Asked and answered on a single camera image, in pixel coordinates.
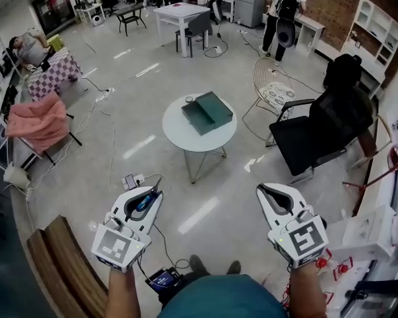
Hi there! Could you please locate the white open shelf rack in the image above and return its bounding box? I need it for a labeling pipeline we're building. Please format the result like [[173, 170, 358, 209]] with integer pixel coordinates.
[[0, 37, 25, 169]]

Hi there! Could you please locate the black bag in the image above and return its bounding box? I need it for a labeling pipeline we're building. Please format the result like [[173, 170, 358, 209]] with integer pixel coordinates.
[[322, 54, 364, 91]]

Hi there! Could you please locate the person's left shoe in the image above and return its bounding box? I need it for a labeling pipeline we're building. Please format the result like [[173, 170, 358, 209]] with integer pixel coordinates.
[[188, 254, 210, 275]]

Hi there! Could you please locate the beige wire chair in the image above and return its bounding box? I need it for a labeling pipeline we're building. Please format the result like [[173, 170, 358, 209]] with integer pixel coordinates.
[[241, 56, 297, 146]]

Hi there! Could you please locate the red metal stand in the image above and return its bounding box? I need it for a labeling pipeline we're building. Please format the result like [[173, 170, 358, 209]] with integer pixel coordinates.
[[342, 140, 398, 199]]

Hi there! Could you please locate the black mesh office chair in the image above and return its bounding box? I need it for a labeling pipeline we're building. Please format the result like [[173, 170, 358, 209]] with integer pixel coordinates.
[[268, 85, 376, 186]]

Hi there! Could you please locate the white cardboard box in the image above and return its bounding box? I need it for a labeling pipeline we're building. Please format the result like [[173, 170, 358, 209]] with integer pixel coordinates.
[[327, 203, 398, 262]]

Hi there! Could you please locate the white arched shelf unit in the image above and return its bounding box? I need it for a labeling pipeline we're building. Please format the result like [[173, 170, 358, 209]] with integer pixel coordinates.
[[340, 0, 398, 68]]

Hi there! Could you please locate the small white table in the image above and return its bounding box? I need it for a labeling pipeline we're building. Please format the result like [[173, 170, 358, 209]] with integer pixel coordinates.
[[74, 2, 106, 27]]

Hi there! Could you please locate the round white side table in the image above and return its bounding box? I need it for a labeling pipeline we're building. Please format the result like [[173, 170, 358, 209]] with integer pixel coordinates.
[[161, 94, 238, 185]]

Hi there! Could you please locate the patterned seat cushion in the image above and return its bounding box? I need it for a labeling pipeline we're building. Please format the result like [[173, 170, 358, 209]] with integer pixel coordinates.
[[261, 81, 297, 109]]

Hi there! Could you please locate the dark wall display screen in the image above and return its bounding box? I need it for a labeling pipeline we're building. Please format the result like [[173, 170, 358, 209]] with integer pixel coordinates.
[[31, 0, 76, 36]]

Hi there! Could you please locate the person's left forearm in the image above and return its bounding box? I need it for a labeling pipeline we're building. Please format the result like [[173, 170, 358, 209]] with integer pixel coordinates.
[[105, 266, 144, 318]]

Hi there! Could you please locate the person's teal shirt torso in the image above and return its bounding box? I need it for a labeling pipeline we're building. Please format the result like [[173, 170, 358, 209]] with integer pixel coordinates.
[[157, 274, 290, 318]]

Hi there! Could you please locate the green box container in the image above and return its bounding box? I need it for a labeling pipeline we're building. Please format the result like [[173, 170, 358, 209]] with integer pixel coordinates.
[[180, 91, 235, 136]]

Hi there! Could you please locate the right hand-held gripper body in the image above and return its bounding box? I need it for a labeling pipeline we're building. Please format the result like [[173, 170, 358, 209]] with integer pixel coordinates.
[[267, 211, 330, 270]]

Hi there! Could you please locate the black device cable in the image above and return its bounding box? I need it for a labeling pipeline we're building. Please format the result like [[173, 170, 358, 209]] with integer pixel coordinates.
[[137, 223, 190, 280]]

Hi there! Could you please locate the white square table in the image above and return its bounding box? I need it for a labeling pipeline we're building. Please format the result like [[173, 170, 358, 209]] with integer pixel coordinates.
[[152, 2, 212, 58]]

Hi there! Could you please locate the black screen device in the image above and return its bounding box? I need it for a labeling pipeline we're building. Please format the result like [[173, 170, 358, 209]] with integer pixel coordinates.
[[145, 266, 184, 295]]

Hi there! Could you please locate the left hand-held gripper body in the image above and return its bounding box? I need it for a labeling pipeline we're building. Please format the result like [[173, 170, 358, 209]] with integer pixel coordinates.
[[91, 211, 153, 274]]

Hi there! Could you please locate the white cloth bag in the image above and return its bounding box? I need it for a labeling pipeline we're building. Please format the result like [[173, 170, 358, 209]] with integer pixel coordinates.
[[3, 162, 31, 192]]

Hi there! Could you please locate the person's right forearm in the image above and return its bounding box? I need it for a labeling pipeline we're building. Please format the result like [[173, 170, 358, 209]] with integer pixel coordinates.
[[286, 264, 329, 318]]

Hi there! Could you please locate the grey tall cabinet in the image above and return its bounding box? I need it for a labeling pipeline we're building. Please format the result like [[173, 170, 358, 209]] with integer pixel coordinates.
[[233, 0, 269, 29]]

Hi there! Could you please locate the black metal table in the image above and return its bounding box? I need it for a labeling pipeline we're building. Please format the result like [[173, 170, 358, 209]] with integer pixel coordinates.
[[113, 3, 147, 37]]

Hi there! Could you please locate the brown wooden bench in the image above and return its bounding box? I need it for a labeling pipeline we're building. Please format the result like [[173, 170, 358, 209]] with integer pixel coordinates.
[[26, 215, 109, 318]]

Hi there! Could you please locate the pink cloth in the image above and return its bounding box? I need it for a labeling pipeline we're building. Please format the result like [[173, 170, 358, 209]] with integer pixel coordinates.
[[5, 91, 70, 156]]

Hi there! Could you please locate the dark grey chair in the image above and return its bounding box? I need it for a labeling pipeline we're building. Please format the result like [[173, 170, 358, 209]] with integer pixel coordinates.
[[174, 10, 214, 53]]

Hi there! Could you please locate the yellow-green box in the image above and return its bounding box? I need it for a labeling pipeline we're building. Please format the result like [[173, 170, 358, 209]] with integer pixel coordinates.
[[46, 34, 64, 53]]

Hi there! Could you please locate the white low cabinet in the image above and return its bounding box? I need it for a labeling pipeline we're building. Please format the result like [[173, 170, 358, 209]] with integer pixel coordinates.
[[294, 13, 326, 58]]

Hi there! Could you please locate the purple checkered tablecloth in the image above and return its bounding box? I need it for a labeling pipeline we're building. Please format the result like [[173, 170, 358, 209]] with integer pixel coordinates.
[[27, 46, 84, 102]]

